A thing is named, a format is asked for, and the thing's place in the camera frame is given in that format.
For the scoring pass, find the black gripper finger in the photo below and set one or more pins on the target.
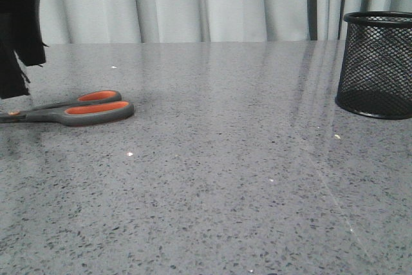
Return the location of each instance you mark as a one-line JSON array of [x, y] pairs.
[[13, 79], [26, 32]]

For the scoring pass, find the grey orange handled scissors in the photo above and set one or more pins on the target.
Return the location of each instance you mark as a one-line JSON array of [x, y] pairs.
[[92, 108]]

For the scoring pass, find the black mesh metal bucket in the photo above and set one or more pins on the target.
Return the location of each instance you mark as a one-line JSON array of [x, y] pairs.
[[375, 79]]

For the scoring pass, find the grey pleated curtain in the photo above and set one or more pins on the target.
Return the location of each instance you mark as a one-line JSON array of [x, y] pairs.
[[186, 21]]

